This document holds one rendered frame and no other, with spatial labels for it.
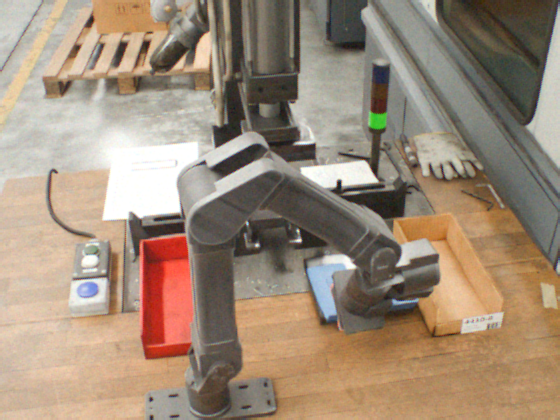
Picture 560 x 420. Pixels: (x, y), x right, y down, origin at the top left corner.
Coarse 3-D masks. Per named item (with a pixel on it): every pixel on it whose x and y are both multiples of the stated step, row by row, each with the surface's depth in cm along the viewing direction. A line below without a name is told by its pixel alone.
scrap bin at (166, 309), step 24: (144, 240) 127; (168, 240) 127; (144, 264) 124; (168, 264) 129; (144, 288) 119; (168, 288) 124; (144, 312) 113; (168, 312) 119; (192, 312) 119; (144, 336) 109; (168, 336) 114
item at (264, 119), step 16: (256, 112) 120; (272, 112) 118; (288, 112) 120; (224, 128) 124; (240, 128) 124; (256, 128) 115; (272, 128) 115; (288, 128) 115; (304, 128) 123; (224, 144) 119; (272, 144) 119; (288, 144) 119; (304, 144) 119; (288, 160) 120
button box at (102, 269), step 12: (48, 180) 153; (48, 192) 149; (48, 204) 146; (72, 228) 138; (96, 240) 132; (108, 240) 132; (84, 252) 128; (108, 252) 129; (96, 264) 125; (108, 264) 126; (72, 276) 123; (84, 276) 123; (96, 276) 123; (108, 276) 124
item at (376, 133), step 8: (376, 64) 133; (384, 64) 133; (368, 128) 143; (376, 128) 141; (384, 128) 142; (376, 136) 143; (376, 144) 144; (376, 152) 145; (376, 160) 147; (376, 168) 148; (376, 176) 149
